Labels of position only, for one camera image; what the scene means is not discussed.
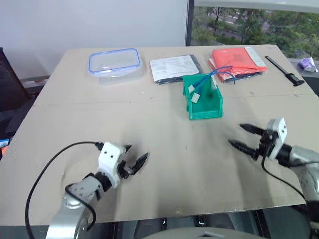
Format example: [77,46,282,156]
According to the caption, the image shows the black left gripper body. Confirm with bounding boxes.
[116,160,133,180]

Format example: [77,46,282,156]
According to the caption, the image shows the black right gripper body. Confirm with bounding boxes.
[252,129,275,161]

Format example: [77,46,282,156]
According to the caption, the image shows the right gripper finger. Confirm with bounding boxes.
[228,139,258,157]
[239,123,265,136]

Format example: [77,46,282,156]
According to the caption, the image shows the green plastic bin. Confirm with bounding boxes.
[182,73,224,121]

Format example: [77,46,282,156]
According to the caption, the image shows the black caliper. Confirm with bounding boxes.
[264,55,305,87]

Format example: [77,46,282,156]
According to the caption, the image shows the orange packet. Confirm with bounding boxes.
[207,46,269,84]

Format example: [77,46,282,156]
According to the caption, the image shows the grey window ledge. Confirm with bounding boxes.
[286,57,319,98]

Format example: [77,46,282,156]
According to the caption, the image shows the purple crumpled bag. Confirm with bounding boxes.
[298,57,319,73]

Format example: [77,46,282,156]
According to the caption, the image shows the clear container with blue lid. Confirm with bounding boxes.
[88,48,144,86]

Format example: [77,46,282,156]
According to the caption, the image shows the black packet with white label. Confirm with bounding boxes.
[149,54,205,86]

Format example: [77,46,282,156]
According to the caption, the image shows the orange and blue box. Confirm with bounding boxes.
[0,138,10,160]

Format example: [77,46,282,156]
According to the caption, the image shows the black chair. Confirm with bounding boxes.
[0,47,33,113]

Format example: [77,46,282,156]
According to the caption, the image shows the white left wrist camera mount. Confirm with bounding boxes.
[97,142,127,189]

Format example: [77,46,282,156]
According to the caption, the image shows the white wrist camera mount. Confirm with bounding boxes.
[97,142,127,189]
[266,117,287,160]

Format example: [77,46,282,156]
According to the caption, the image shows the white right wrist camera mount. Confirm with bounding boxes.
[266,117,287,160]

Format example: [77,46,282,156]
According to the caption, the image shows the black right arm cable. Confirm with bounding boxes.
[261,156,308,202]

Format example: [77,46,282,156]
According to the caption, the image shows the blue cable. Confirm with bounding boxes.
[194,65,234,88]
[198,71,237,97]

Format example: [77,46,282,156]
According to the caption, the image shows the dark window frame post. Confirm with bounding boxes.
[185,0,195,47]

